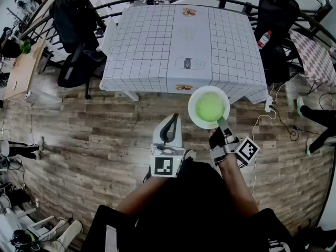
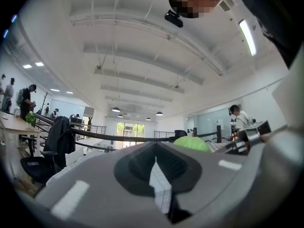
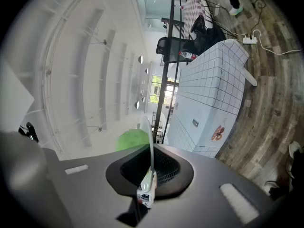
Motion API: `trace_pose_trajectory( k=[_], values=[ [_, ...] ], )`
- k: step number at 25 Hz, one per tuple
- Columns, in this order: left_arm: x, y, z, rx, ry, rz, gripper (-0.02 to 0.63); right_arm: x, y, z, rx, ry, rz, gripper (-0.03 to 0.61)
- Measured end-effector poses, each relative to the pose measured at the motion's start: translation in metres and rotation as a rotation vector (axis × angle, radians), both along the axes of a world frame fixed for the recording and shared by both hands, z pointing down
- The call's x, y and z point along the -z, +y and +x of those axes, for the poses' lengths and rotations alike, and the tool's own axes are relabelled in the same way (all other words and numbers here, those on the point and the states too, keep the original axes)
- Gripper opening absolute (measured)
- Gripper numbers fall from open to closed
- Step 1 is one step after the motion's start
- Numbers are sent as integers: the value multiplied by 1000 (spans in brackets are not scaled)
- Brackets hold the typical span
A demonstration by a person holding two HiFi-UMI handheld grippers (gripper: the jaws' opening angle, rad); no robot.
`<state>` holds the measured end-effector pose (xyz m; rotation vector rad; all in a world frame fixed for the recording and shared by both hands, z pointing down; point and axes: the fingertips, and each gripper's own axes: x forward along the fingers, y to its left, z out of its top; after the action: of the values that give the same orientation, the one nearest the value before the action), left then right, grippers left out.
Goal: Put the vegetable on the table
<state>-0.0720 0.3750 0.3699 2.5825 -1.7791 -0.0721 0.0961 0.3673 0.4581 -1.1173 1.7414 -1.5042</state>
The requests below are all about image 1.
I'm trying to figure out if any table with checked cloth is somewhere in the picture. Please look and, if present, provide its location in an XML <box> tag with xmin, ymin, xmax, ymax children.
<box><xmin>99</xmin><ymin>4</ymin><xmax>269</xmax><ymax>104</ymax></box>

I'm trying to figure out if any person's left forearm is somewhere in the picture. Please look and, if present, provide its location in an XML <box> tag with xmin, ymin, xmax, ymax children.
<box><xmin>115</xmin><ymin>176</ymin><xmax>169</xmax><ymax>217</ymax></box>

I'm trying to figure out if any black helmet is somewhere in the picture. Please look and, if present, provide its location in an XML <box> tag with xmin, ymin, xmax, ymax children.
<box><xmin>10</xmin><ymin>229</ymin><xmax>40</xmax><ymax>251</ymax></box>

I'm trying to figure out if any clear red-label water bottle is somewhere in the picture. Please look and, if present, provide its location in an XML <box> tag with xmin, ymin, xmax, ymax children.
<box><xmin>257</xmin><ymin>30</ymin><xmax>273</xmax><ymax>49</ymax></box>

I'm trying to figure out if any light wooden desk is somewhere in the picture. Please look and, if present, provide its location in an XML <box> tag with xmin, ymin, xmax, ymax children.
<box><xmin>4</xmin><ymin>37</ymin><xmax>48</xmax><ymax>101</ymax></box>

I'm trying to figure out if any black office chair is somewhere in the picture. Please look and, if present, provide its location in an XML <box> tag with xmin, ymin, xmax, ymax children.
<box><xmin>57</xmin><ymin>43</ymin><xmax>106</xmax><ymax>100</ymax></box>

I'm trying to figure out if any person's right forearm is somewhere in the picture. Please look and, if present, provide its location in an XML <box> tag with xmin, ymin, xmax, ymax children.
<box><xmin>217</xmin><ymin>153</ymin><xmax>259</xmax><ymax>219</ymax></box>

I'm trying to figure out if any white power strip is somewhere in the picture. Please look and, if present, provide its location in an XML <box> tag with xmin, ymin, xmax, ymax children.
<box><xmin>264</xmin><ymin>95</ymin><xmax>274</xmax><ymax>113</ymax></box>

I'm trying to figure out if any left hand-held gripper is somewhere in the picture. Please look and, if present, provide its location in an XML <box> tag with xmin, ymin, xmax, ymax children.
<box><xmin>149</xmin><ymin>113</ymin><xmax>184</xmax><ymax>179</ymax></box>

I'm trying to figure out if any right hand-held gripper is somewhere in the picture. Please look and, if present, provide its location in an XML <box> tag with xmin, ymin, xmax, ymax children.
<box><xmin>209</xmin><ymin>116</ymin><xmax>260</xmax><ymax>167</ymax></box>

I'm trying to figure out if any person's black clothing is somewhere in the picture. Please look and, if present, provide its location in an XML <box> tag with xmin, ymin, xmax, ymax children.
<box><xmin>81</xmin><ymin>157</ymin><xmax>300</xmax><ymax>252</ymax></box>

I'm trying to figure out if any checked-cloth table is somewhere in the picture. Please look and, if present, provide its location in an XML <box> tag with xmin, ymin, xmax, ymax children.
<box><xmin>288</xmin><ymin>29</ymin><xmax>336</xmax><ymax>89</ymax></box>

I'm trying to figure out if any green potted plant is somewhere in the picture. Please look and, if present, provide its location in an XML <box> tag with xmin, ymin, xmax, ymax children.
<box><xmin>19</xmin><ymin>39</ymin><xmax>32</xmax><ymax>55</ymax></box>

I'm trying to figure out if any black cable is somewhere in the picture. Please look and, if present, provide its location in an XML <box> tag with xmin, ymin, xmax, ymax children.
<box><xmin>270</xmin><ymin>105</ymin><xmax>300</xmax><ymax>141</ymax></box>

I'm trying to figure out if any white cable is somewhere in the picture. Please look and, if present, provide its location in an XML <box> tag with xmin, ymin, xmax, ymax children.
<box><xmin>250</xmin><ymin>111</ymin><xmax>276</xmax><ymax>196</ymax></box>

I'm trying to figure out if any black chair with jacket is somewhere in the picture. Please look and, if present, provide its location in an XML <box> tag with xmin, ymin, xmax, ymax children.
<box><xmin>254</xmin><ymin>0</ymin><xmax>301</xmax><ymax>85</ymax></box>

